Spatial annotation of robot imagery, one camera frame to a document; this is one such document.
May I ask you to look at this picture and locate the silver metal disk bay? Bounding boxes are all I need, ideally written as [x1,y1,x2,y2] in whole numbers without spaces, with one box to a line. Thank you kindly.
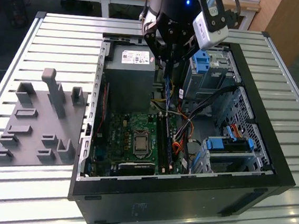
[182,45,245,105]

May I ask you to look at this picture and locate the orange red wire bundle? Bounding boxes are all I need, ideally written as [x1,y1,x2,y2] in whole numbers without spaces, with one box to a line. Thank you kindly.
[171,142,185,155]

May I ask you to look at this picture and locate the perforated metal drive cage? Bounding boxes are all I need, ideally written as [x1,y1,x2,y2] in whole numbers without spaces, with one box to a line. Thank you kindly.
[214,84,273,155]

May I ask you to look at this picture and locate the grey parts rack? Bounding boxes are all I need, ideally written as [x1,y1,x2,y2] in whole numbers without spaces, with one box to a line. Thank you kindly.
[0,63,92,175]

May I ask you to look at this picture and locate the wooden cabinet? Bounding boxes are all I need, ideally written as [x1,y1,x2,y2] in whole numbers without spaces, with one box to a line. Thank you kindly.
[246,0,299,67]

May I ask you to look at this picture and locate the blue wire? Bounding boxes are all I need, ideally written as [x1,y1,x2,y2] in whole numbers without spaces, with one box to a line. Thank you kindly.
[225,126,238,141]

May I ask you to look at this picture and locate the RAM slot black clips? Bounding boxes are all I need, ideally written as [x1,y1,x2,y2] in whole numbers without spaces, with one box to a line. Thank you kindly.
[157,113,173,170]
[151,112,167,172]

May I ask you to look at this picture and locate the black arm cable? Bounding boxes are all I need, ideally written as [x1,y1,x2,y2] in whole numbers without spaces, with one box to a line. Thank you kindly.
[138,0,151,20]

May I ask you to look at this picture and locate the hard disk in blue carrier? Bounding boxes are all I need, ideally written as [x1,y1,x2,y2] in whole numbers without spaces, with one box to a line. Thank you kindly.
[204,133,256,156]

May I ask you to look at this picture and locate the blue carrier in silver bay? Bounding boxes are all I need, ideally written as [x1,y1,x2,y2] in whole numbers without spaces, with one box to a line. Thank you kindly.
[191,50,211,76]

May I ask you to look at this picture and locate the grey power supply white label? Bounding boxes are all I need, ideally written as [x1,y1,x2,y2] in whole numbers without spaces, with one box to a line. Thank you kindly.
[100,43,158,114]

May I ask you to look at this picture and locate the black open PC case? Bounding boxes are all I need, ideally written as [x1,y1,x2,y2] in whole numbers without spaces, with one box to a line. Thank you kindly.
[64,28,299,224]

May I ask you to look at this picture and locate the thick black sleeved cable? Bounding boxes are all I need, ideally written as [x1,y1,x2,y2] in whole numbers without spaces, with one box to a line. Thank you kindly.
[174,80,239,147]

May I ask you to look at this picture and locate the small black silver wrist camera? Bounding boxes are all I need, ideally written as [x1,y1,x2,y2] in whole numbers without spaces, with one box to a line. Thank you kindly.
[142,9,160,35]

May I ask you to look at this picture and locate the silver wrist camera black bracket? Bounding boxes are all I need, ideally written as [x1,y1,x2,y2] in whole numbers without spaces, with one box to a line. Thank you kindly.
[189,0,242,55]

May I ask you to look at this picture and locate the metal socket cover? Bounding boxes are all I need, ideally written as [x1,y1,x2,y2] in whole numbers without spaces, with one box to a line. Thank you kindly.
[131,130,153,161]

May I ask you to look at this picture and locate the silver CPU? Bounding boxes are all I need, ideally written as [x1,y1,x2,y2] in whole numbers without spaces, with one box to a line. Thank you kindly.
[134,136,149,153]

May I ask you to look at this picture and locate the RAM slot white clips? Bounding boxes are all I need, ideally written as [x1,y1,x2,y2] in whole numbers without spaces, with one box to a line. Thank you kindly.
[153,112,170,172]

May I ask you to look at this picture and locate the green motherboard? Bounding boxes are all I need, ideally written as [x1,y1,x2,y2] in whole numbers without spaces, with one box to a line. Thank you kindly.
[88,106,189,184]

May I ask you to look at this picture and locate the metal locking lever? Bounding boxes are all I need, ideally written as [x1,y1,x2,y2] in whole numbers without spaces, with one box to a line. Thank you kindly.
[148,135,155,158]

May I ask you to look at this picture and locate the pale blue plastic rail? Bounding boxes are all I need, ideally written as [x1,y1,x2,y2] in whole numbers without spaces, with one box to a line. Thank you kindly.
[190,145,210,176]

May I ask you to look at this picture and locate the round grey case speaker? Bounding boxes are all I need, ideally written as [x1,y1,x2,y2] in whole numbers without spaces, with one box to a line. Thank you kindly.
[187,138,203,156]

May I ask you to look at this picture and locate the long red black twisted wire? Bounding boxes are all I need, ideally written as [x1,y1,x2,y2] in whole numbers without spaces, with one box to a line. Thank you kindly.
[95,84,108,134]

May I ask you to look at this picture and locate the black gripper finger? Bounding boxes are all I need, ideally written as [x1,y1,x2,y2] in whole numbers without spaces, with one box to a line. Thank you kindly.
[140,24,174,67]
[171,32,201,70]

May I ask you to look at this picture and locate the black graphics card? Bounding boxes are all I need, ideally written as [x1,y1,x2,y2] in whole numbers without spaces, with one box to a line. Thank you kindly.
[117,159,157,177]

